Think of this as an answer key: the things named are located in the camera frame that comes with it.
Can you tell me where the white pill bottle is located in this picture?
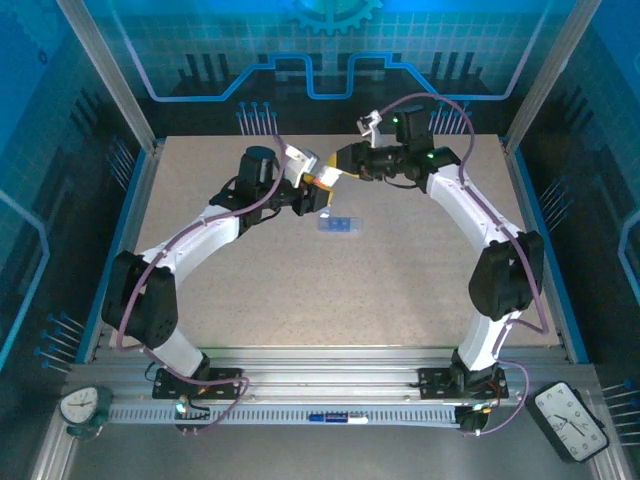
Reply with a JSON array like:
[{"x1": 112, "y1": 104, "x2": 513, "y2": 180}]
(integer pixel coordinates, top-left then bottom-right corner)
[{"x1": 315, "y1": 166, "x2": 347, "y2": 189}]

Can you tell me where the blue translucent pill organizer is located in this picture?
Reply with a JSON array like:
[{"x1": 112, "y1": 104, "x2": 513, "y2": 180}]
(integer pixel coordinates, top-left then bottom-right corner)
[{"x1": 317, "y1": 212, "x2": 362, "y2": 235}]

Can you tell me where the blue table edge strip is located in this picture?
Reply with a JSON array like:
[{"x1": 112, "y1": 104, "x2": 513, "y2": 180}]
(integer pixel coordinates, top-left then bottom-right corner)
[
  {"x1": 74, "y1": 142, "x2": 154, "y2": 365},
  {"x1": 508, "y1": 142, "x2": 590, "y2": 365}
]

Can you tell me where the gear-print blue backdrop panel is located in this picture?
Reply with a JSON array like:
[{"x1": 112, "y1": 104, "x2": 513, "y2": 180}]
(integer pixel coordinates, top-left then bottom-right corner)
[{"x1": 82, "y1": 0, "x2": 559, "y2": 137}]

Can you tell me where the blue and white marker pen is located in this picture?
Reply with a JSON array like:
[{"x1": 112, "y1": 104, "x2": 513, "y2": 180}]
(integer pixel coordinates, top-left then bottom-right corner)
[{"x1": 308, "y1": 412, "x2": 370, "y2": 426}]

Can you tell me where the green alarm clock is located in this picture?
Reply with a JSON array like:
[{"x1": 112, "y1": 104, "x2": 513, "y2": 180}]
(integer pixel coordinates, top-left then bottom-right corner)
[{"x1": 59, "y1": 385, "x2": 115, "y2": 441}]

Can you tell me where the black alarm clock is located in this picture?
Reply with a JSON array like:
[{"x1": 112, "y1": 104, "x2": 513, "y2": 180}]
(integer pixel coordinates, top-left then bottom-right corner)
[{"x1": 530, "y1": 380, "x2": 610, "y2": 464}]

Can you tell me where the aluminium frame post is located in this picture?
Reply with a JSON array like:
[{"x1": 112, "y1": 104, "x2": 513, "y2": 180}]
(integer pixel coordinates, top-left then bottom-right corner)
[
  {"x1": 54, "y1": 0, "x2": 160, "y2": 154},
  {"x1": 501, "y1": 0, "x2": 605, "y2": 154}
]

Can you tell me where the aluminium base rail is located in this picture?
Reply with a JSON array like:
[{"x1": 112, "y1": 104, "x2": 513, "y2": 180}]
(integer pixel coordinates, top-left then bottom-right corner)
[{"x1": 64, "y1": 346, "x2": 599, "y2": 407}]

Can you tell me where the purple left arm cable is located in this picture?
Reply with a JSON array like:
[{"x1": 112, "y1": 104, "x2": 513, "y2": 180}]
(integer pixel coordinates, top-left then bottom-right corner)
[{"x1": 116, "y1": 132, "x2": 289, "y2": 437}]

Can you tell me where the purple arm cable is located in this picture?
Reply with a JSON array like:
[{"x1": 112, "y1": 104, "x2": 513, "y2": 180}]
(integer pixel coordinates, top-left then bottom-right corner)
[
  {"x1": 116, "y1": 132, "x2": 289, "y2": 437},
  {"x1": 377, "y1": 93, "x2": 551, "y2": 437}
]

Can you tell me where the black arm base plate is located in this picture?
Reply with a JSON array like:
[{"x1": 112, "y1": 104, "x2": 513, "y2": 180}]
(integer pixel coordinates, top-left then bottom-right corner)
[
  {"x1": 152, "y1": 366, "x2": 244, "y2": 401},
  {"x1": 417, "y1": 366, "x2": 510, "y2": 401}
]

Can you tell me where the grey slotted cable duct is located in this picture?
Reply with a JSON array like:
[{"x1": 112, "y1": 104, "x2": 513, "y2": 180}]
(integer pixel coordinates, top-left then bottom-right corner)
[{"x1": 107, "y1": 402, "x2": 462, "y2": 428}]

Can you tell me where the blue circuit-print wall panel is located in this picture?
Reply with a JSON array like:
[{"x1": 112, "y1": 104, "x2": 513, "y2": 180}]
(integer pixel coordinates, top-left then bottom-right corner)
[
  {"x1": 514, "y1": 0, "x2": 640, "y2": 446},
  {"x1": 0, "y1": 0, "x2": 146, "y2": 374}
]

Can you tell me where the black cable connector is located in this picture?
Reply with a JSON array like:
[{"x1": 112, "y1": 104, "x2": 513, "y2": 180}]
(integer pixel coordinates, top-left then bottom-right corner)
[{"x1": 455, "y1": 404, "x2": 494, "y2": 435}]

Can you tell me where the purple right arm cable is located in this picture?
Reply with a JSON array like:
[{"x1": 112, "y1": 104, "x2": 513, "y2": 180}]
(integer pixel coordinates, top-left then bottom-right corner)
[{"x1": 377, "y1": 93, "x2": 551, "y2": 437}]

